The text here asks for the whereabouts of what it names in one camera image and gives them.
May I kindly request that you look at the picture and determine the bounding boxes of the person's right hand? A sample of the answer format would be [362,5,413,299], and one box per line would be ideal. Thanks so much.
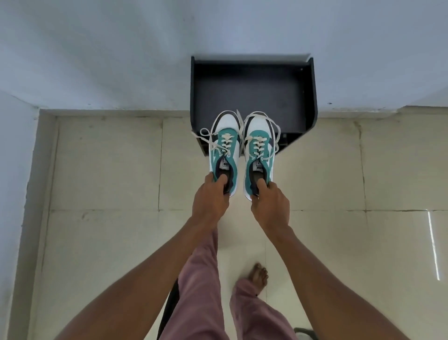
[250,179,291,239]

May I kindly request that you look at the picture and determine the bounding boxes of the person's left hand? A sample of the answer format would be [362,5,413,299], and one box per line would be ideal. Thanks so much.
[191,171,231,230]

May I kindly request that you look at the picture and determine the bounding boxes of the teal white sneaker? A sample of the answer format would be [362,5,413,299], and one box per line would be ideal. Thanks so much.
[191,110,245,199]
[241,111,283,202]

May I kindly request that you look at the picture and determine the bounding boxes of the person's left forearm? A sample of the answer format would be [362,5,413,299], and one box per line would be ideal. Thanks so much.
[54,215,220,340]

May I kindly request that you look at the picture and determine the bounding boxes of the person's right forearm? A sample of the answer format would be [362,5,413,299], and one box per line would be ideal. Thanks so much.
[262,226,413,340]

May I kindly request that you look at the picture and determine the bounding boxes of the person's right foot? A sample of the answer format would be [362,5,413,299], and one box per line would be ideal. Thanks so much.
[237,263,269,298]

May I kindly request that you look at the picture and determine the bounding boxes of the black wooden shoe rack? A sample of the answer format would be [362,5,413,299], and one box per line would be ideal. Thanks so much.
[190,54,318,157]

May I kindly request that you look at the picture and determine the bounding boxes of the pink trousers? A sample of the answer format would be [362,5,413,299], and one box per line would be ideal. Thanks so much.
[157,227,299,340]

